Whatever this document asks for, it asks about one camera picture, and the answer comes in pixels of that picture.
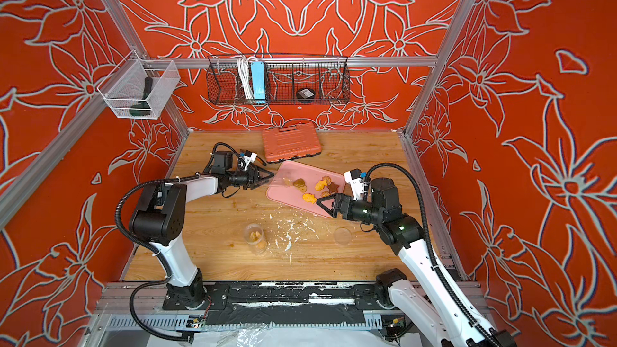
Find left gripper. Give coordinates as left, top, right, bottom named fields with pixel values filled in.
left=225, top=167, right=273, bottom=190

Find clear cookie jar front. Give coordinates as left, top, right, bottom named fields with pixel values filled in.
left=244, top=223, right=268, bottom=255

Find clear cookie jar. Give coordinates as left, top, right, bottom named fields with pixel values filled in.
left=269, top=170, right=294, bottom=188
left=244, top=223, right=268, bottom=255

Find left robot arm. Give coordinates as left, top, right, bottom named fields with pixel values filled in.
left=115, top=146, right=274, bottom=308

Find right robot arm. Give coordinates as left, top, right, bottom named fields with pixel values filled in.
left=317, top=178, right=516, bottom=346

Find yellow fish cookie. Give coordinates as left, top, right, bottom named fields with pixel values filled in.
left=302, top=193, right=317, bottom=204

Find brown star cookie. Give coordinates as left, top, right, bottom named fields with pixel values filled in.
left=328, top=182, right=339, bottom=194

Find pink plastic tray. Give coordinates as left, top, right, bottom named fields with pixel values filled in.
left=266, top=161, right=345, bottom=218

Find tan oval cookie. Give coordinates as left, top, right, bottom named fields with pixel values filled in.
left=292, top=178, right=308, bottom=193

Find orange tool case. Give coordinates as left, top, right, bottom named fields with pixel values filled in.
left=262, top=123, right=322, bottom=163

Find small black box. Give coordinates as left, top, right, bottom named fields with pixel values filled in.
left=296, top=88, right=316, bottom=104

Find light blue box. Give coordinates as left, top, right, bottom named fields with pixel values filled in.
left=251, top=60, right=266, bottom=103

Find orange handled pliers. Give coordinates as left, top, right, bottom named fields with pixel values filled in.
left=255, top=154, right=268, bottom=166

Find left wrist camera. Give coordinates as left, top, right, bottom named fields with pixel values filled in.
left=238, top=151, right=257, bottom=171

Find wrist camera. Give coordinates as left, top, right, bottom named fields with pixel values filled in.
left=238, top=151, right=257, bottom=171
left=344, top=169, right=368, bottom=201

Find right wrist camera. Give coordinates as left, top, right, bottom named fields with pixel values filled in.
left=344, top=169, right=368, bottom=201

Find black wire wall basket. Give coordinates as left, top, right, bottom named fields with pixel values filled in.
left=206, top=53, right=351, bottom=106

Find white coiled cable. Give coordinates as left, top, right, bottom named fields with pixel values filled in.
left=237, top=57, right=255, bottom=101

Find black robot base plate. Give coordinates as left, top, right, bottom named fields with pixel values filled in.
left=162, top=281, right=407, bottom=329

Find clear acrylic wall box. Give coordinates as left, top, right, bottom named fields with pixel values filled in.
left=96, top=53, right=180, bottom=120

